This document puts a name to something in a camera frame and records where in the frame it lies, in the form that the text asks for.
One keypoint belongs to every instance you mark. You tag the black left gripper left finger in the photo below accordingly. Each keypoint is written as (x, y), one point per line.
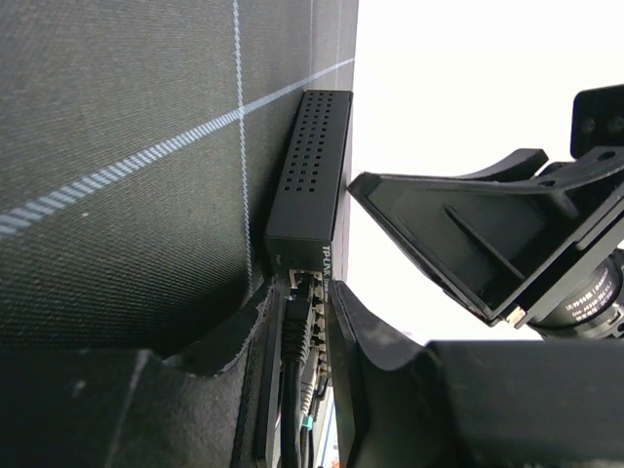
(212, 405)

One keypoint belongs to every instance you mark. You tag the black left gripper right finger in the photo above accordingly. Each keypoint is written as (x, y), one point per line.
(556, 403)

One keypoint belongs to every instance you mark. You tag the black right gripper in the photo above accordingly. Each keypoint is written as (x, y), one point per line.
(540, 253)

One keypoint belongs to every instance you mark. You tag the black network switch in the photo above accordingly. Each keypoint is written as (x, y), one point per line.
(307, 233)

